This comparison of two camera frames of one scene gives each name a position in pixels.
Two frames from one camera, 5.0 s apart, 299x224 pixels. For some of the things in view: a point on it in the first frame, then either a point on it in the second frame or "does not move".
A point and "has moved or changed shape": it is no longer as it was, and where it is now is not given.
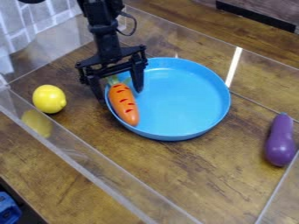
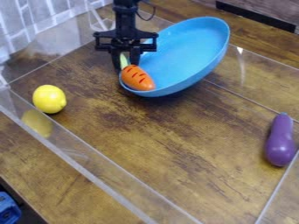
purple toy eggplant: x=281 y=149 does not move
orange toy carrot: x=124 y=100 has moved or changed shape
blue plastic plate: x=183 y=101 -> x=188 y=47
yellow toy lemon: x=50 y=98 does not move
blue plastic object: x=11 y=213 does not move
